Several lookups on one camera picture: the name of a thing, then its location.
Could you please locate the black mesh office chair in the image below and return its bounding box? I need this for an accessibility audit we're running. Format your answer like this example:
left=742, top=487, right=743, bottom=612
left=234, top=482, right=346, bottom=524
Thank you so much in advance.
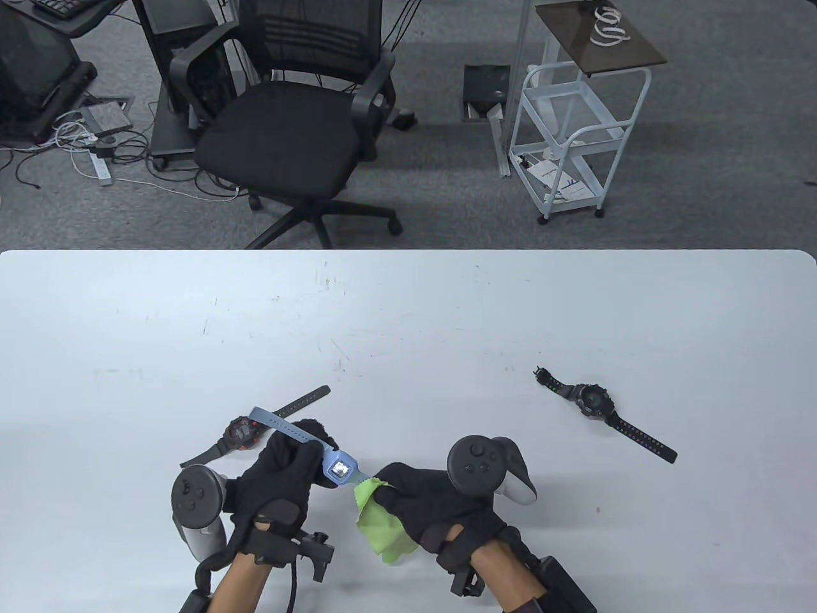
left=169, top=0, right=404, bottom=250

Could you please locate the person's right hand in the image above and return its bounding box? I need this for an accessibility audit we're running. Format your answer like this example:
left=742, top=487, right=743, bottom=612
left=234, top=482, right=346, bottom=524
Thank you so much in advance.
left=372, top=462, right=509, bottom=563

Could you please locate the black desk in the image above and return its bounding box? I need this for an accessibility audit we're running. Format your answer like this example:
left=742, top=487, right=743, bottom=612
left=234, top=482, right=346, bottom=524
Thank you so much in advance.
left=0, top=0, right=128, bottom=39

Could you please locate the green microfibre cloth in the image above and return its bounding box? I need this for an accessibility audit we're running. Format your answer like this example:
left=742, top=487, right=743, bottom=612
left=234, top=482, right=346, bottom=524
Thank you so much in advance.
left=354, top=480, right=417, bottom=565

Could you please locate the black machine base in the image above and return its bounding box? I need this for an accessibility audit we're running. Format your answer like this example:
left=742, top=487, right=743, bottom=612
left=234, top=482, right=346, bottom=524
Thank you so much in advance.
left=0, top=10, right=100, bottom=144

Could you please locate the person's left hand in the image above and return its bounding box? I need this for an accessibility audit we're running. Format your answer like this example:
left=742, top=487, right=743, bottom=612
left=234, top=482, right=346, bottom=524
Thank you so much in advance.
left=225, top=418, right=339, bottom=564

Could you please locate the open black floor box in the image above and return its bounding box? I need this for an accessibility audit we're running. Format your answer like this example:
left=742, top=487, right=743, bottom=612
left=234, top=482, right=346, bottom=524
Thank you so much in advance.
left=463, top=64, right=511, bottom=122

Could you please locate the black red watch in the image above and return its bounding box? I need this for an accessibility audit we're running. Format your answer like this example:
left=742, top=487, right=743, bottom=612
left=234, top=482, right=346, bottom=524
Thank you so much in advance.
left=180, top=385, right=331, bottom=470

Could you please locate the black watch dotted strap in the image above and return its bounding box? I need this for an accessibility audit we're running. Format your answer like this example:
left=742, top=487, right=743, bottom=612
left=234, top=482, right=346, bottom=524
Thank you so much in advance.
left=534, top=367, right=678, bottom=464

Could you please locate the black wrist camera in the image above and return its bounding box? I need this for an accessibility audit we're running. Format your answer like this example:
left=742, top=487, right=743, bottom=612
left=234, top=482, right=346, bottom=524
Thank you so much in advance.
left=295, top=531, right=336, bottom=583
left=450, top=562, right=484, bottom=598

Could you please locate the white coiled cable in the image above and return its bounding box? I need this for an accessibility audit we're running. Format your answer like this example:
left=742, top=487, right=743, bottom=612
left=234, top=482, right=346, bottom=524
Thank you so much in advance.
left=588, top=6, right=633, bottom=48

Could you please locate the black rolling computer stand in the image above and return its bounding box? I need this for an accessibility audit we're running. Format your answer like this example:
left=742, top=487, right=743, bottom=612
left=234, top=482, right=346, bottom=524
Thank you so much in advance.
left=131, top=0, right=240, bottom=172

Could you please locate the white rolling cart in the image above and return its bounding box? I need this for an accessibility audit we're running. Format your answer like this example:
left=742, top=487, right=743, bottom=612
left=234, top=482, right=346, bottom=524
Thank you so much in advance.
left=488, top=0, right=668, bottom=179
left=509, top=64, right=653, bottom=225

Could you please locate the person's left forearm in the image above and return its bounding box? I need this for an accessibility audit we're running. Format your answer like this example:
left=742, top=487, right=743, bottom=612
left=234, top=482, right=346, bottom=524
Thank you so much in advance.
left=207, top=552, right=275, bottom=613

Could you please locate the grey white hand controller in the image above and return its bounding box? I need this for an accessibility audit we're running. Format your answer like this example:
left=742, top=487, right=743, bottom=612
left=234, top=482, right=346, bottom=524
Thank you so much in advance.
left=447, top=435, right=538, bottom=506
left=171, top=465, right=228, bottom=564

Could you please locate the grey floor plate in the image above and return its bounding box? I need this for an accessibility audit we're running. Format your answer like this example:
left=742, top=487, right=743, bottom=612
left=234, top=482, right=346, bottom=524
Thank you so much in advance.
left=80, top=95, right=136, bottom=136

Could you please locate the light blue watch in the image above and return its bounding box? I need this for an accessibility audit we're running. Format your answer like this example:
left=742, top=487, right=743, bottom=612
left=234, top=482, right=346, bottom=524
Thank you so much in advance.
left=249, top=407, right=370, bottom=489

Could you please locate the white cable bundle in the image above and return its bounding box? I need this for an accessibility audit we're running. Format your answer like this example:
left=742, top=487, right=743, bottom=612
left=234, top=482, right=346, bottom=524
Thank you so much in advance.
left=51, top=110, right=106, bottom=153

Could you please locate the person's right forearm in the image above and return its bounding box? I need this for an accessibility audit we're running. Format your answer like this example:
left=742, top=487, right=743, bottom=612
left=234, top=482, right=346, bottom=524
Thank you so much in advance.
left=469, top=543, right=550, bottom=613

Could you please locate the black keyboard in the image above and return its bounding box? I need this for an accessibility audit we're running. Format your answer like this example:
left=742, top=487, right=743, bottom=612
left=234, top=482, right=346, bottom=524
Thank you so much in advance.
left=31, top=0, right=93, bottom=19

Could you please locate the white paper sheet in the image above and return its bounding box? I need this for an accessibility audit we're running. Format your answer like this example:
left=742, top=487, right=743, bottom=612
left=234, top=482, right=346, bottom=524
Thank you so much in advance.
left=525, top=160, right=591, bottom=204

